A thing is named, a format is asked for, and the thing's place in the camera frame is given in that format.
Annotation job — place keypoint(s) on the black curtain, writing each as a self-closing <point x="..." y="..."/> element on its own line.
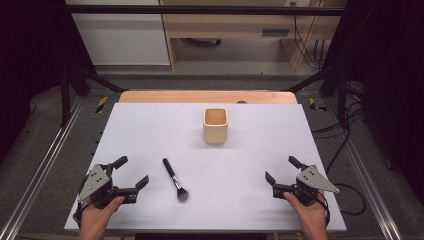
<point x="390" y="83"/>
<point x="30" y="50"/>

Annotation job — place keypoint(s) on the black upright frame post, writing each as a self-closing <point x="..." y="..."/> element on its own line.
<point x="65" y="100"/>
<point x="342" y="100"/>

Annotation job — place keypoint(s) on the light wooden desk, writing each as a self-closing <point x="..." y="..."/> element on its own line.
<point x="233" y="25"/>

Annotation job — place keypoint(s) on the aluminium floor rail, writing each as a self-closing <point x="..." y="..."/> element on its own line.
<point x="40" y="166"/>
<point x="370" y="186"/>

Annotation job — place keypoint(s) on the beige square cup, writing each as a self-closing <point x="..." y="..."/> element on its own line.
<point x="215" y="133"/>

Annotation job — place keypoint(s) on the person's right hand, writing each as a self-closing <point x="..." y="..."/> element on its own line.
<point x="311" y="216"/>

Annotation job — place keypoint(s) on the person's left hand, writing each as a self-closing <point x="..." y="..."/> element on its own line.
<point x="96" y="218"/>

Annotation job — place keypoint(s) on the black makeup brush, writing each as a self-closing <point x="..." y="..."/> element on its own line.
<point x="171" y="173"/>

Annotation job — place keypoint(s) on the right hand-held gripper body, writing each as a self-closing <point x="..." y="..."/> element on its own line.
<point x="313" y="180"/>

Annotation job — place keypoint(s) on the wooden table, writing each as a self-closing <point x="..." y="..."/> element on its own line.
<point x="166" y="97"/>

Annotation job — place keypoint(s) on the black diagonal frame strut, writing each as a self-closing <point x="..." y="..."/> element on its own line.
<point x="310" y="81"/>
<point x="100" y="79"/>

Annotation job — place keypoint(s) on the white cabinet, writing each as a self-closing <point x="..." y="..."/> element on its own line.
<point x="123" y="36"/>

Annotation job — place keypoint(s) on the yellow black tape marker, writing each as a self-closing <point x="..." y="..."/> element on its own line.
<point x="102" y="104"/>
<point x="315" y="105"/>

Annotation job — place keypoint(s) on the white table board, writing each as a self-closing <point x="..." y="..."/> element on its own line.
<point x="233" y="186"/>

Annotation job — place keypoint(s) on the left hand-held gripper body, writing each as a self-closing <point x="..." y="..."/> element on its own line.
<point x="95" y="181"/>

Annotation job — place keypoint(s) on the black horizontal frame bar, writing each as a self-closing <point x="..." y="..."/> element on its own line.
<point x="200" y="10"/>

